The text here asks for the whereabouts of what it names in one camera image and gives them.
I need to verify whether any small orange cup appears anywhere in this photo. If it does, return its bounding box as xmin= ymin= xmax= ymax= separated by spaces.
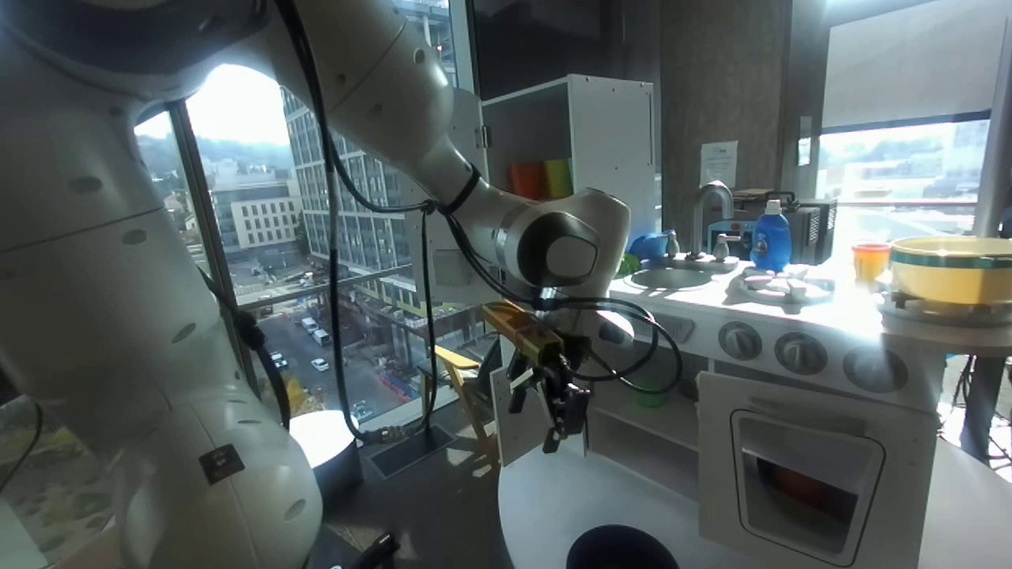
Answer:
xmin=851 ymin=239 xmax=894 ymax=287

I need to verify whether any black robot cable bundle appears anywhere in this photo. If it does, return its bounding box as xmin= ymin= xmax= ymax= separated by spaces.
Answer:
xmin=273 ymin=0 xmax=488 ymax=444

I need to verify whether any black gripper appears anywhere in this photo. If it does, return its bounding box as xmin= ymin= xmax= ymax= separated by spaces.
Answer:
xmin=504 ymin=340 xmax=593 ymax=455

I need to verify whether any grey toy faucet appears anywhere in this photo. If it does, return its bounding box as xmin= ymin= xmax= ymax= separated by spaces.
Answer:
xmin=689 ymin=178 xmax=740 ymax=261

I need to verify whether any white oven door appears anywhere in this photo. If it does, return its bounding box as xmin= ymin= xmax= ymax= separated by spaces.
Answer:
xmin=692 ymin=369 xmax=943 ymax=569

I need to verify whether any white toy kitchen cabinet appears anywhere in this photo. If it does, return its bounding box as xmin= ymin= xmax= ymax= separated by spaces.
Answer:
xmin=476 ymin=72 xmax=1012 ymax=569

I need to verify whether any yellow plastic cup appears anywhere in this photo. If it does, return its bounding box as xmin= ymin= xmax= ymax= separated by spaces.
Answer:
xmin=541 ymin=153 xmax=575 ymax=200

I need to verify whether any small white cabinet door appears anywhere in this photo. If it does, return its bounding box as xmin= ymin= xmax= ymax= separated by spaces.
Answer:
xmin=488 ymin=349 xmax=549 ymax=472

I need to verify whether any grey oven knob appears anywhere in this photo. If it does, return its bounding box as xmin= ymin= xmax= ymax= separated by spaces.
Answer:
xmin=774 ymin=332 xmax=831 ymax=380
xmin=841 ymin=343 xmax=908 ymax=395
xmin=717 ymin=318 xmax=766 ymax=363

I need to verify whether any thin cable silver connector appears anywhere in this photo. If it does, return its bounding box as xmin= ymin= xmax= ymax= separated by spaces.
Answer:
xmin=567 ymin=297 xmax=689 ymax=405

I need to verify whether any blue plastic bottle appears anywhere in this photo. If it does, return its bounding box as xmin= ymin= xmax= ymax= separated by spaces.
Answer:
xmin=748 ymin=197 xmax=792 ymax=273

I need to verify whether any yellow green striped pot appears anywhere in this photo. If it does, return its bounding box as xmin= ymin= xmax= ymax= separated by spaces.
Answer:
xmin=882 ymin=231 xmax=1012 ymax=312

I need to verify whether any white paper sheet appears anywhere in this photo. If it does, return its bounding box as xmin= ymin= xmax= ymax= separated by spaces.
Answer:
xmin=699 ymin=138 xmax=740 ymax=192

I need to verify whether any light wooden frame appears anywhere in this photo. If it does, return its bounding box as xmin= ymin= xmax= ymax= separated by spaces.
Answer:
xmin=433 ymin=343 xmax=499 ymax=466

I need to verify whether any small blue toy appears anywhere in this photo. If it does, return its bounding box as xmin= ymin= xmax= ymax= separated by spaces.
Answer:
xmin=629 ymin=231 xmax=672 ymax=268

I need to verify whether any round white table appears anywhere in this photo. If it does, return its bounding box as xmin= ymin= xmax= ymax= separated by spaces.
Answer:
xmin=494 ymin=444 xmax=740 ymax=569

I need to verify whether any orange plastic cup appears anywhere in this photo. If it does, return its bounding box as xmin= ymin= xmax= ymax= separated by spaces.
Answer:
xmin=502 ymin=158 xmax=549 ymax=203

